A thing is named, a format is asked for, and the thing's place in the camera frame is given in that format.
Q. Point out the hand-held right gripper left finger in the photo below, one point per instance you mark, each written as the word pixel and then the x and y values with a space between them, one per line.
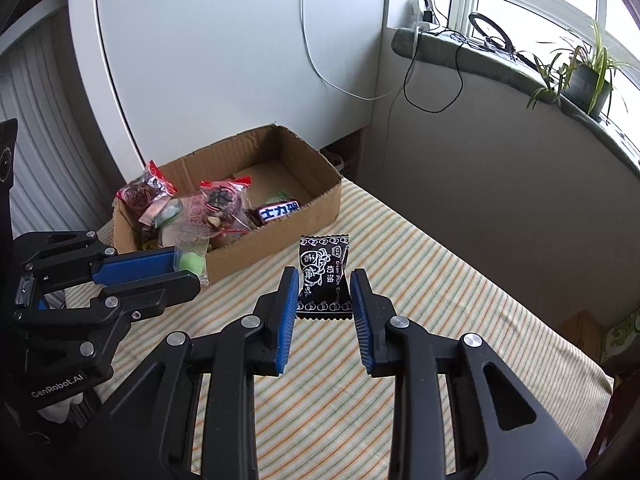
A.
pixel 287 315

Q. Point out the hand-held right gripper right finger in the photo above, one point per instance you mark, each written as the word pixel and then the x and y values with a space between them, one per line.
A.
pixel 359 315

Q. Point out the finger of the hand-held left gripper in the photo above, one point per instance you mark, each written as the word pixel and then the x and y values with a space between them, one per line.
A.
pixel 150 292
pixel 135 262

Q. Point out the black white candy packet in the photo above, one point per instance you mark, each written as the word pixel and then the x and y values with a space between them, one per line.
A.
pixel 322 275

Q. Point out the green candy clear wrapper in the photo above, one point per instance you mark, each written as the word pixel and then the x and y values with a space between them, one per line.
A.
pixel 192 260

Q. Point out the green white snack packet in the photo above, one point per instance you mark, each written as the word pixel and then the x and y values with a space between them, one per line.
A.
pixel 167 215

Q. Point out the dark cake packet red ends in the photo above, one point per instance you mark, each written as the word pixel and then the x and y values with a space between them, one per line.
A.
pixel 142 192

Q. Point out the brown chocolate bar wrapper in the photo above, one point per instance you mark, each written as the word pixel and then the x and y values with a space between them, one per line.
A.
pixel 277 212

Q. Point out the nut cake clear packet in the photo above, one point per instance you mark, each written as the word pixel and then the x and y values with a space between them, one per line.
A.
pixel 225 205

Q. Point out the brown cardboard box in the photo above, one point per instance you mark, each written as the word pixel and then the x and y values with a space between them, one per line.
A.
pixel 310 180

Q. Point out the striped tablecloth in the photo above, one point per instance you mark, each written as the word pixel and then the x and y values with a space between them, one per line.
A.
pixel 450 285

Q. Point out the white plastic basket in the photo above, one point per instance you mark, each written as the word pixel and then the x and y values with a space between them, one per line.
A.
pixel 342 162

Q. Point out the white slatted door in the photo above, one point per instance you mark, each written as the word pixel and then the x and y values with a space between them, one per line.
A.
pixel 50 100

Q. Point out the white wardrobe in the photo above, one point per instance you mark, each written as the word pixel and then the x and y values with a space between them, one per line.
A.
pixel 225 60

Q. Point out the brown wooden stool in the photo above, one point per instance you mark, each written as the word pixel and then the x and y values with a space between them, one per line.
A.
pixel 582 332

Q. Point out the green patterned bag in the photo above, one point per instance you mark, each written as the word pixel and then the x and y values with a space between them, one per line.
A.
pixel 622 334

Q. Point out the grey stone windowsill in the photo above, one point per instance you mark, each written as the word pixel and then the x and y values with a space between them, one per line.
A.
pixel 500 72

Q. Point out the white power strip with chargers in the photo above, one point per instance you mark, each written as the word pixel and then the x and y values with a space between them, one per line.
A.
pixel 424 12

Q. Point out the potted spider plant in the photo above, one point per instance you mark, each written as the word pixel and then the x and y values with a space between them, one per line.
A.
pixel 592 80

